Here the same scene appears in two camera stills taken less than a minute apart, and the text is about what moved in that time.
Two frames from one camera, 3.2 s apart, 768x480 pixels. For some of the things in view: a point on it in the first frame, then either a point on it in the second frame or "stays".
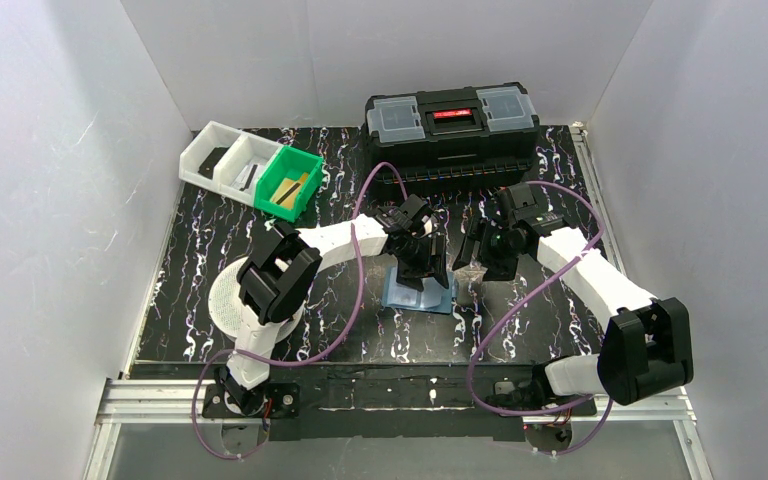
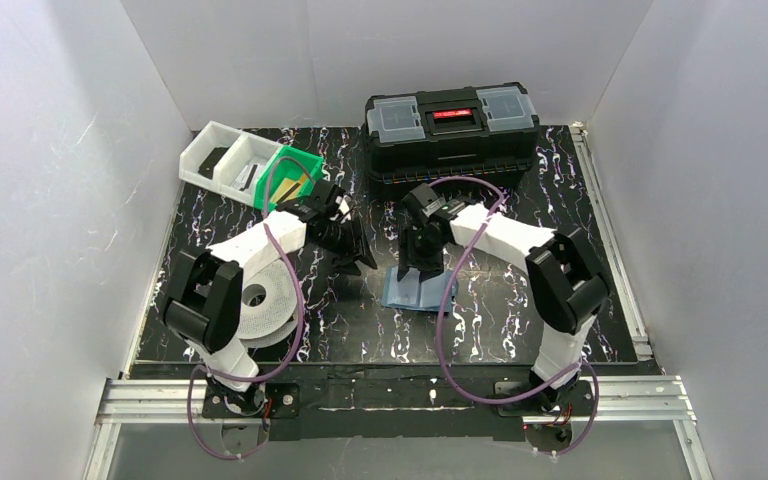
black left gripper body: x=417 y=254 → x=342 y=232
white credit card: x=245 y=181 stays
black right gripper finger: x=500 y=268 → x=429 y=273
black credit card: x=211 y=161 stays
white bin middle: x=238 y=170 stays
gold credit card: x=288 y=190 stays
